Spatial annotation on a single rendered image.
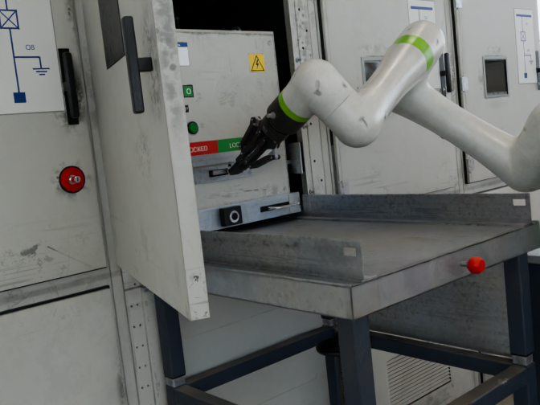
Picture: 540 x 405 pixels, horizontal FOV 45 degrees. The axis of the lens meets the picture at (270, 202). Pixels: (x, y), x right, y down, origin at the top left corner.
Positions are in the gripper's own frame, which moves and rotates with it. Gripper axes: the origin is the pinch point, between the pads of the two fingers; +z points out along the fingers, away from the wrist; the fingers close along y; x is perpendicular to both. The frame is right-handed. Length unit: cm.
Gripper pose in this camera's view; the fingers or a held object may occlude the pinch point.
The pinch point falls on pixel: (239, 165)
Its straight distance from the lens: 172.7
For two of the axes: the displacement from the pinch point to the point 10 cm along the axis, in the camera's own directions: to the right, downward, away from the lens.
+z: -5.2, 4.9, 6.9
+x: 7.4, -1.4, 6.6
